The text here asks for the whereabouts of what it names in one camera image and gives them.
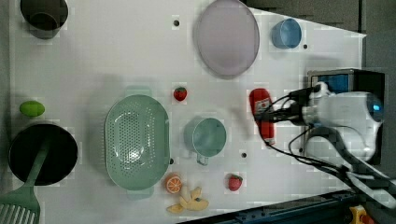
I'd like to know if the small red tomato toy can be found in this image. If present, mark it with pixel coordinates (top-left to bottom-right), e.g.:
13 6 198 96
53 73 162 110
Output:
173 87 188 102

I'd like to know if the round lavender plate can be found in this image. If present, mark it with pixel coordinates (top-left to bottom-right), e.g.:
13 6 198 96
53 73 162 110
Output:
194 0 260 76

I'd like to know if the blue bowl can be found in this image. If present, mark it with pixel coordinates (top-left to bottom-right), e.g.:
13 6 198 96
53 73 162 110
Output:
271 19 302 49

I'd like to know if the black pan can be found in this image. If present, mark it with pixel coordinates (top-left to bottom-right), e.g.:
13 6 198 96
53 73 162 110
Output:
7 123 78 187

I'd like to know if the green measuring cup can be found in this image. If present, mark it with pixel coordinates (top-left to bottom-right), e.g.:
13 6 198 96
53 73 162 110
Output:
183 117 227 166

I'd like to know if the peeled banana toy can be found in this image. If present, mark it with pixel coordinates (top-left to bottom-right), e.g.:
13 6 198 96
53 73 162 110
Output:
166 187 209 214

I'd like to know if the red plush ketchup bottle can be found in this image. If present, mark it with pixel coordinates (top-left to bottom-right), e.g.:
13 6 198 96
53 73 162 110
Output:
248 88 276 145

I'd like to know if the green slotted spatula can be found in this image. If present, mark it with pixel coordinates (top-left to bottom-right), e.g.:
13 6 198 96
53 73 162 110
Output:
0 143 49 224

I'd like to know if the blue metal frame rail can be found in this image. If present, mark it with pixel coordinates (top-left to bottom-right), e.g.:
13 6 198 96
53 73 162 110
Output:
179 190 395 224

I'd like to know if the black cylinder cup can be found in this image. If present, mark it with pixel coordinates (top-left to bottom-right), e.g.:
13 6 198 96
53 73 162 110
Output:
20 0 69 39

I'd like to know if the green lime toy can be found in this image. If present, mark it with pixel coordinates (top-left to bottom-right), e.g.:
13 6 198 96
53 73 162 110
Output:
20 101 45 118

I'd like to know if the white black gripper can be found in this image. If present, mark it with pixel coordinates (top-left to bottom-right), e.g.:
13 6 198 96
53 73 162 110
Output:
254 81 331 126

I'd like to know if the green strainer basket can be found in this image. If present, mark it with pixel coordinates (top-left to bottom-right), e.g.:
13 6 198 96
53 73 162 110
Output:
105 86 170 201

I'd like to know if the black cable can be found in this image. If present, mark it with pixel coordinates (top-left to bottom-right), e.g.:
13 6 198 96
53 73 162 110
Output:
260 92 396 190

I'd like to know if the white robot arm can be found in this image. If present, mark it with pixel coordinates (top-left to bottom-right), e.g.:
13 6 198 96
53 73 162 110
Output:
248 82 395 209

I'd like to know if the red strawberry toy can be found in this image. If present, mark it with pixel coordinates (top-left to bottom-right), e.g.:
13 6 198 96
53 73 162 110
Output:
228 175 243 191

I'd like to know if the orange slice toy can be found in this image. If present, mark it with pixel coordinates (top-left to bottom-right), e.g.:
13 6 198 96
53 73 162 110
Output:
164 175 182 194

